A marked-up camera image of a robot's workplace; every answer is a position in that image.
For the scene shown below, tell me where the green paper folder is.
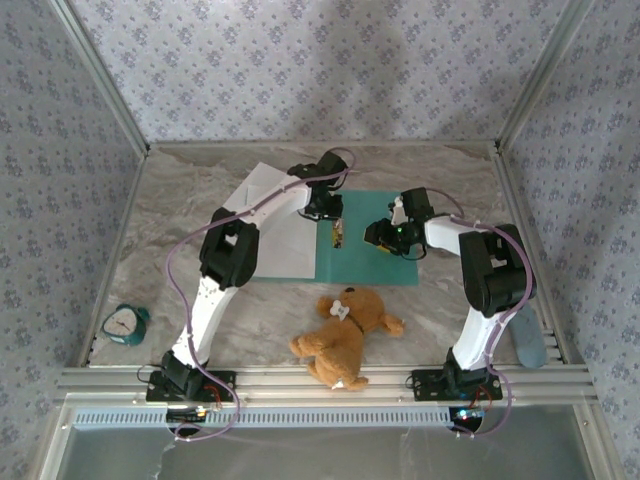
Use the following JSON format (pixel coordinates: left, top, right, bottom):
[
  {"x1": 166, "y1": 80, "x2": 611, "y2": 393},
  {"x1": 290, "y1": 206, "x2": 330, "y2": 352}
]
[{"x1": 248, "y1": 188, "x2": 421, "y2": 287}]

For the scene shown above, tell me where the brown teddy bear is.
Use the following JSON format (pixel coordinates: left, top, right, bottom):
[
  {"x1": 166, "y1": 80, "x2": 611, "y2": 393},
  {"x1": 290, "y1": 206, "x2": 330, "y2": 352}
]
[{"x1": 289, "y1": 285, "x2": 407, "y2": 393}]

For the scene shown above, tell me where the blue-grey glasses case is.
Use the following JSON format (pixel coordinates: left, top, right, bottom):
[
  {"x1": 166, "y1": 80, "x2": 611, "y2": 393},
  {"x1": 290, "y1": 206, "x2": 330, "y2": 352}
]
[{"x1": 513, "y1": 303, "x2": 548, "y2": 370}]

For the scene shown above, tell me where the grey metal lower panel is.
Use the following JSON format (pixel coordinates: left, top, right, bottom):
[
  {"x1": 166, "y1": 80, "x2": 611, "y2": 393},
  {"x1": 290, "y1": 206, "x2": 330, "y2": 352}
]
[{"x1": 42, "y1": 427, "x2": 621, "y2": 480}]

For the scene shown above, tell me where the teal alarm clock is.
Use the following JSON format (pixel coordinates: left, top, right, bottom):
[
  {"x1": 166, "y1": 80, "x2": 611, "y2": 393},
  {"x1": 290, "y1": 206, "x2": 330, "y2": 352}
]
[{"x1": 102, "y1": 303, "x2": 151, "y2": 348}]

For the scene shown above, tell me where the thin aluminium table-edge rail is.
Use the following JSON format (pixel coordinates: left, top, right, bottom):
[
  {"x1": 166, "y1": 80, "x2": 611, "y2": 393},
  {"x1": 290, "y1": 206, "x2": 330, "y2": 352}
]
[{"x1": 148, "y1": 140, "x2": 499, "y2": 149}]

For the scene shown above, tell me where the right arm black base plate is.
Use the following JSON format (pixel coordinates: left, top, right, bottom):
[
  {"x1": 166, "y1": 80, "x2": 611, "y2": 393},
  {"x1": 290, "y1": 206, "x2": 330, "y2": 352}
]
[{"x1": 410, "y1": 368, "x2": 504, "y2": 402}]

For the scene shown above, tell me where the aluminium mounting rail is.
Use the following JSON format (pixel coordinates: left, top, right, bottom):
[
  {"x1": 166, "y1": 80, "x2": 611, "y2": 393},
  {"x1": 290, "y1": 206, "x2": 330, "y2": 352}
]
[{"x1": 54, "y1": 363, "x2": 599, "y2": 407}]

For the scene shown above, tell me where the grey slotted cable duct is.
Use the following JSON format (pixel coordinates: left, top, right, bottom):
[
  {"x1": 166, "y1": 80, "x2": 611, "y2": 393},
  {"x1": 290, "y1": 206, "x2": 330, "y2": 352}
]
[{"x1": 73, "y1": 406, "x2": 459, "y2": 430}]

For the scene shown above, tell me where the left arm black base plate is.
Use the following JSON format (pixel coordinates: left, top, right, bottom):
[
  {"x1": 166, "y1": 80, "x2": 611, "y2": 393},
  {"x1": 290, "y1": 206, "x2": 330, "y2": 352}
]
[{"x1": 145, "y1": 368, "x2": 237, "y2": 404}]

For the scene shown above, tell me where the aluminium frame post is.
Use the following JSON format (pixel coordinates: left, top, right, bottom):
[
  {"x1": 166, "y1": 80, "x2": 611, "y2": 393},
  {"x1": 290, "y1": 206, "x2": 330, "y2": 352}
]
[
  {"x1": 494, "y1": 0, "x2": 599, "y2": 154},
  {"x1": 49, "y1": 0, "x2": 151, "y2": 156}
]

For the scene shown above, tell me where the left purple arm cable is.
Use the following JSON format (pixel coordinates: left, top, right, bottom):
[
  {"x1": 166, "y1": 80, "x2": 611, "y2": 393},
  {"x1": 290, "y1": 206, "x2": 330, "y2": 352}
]
[{"x1": 165, "y1": 148, "x2": 357, "y2": 444}]

